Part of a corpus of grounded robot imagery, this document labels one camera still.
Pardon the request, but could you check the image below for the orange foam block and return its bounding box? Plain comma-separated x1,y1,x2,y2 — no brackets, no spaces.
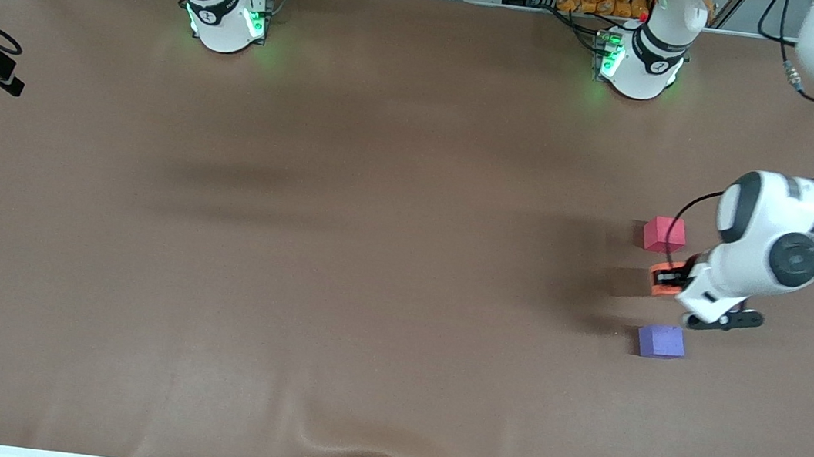
647,259,691,301

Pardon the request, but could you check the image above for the red foam block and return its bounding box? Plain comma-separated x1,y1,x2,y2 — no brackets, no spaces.
641,214,689,256

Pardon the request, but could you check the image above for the purple foam block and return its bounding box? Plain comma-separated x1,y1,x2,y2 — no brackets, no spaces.
634,321,689,363

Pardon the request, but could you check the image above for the brown table mat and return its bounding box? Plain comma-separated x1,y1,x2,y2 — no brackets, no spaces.
0,0,814,457

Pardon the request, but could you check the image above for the black base cable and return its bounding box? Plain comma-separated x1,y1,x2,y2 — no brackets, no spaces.
544,5,605,52

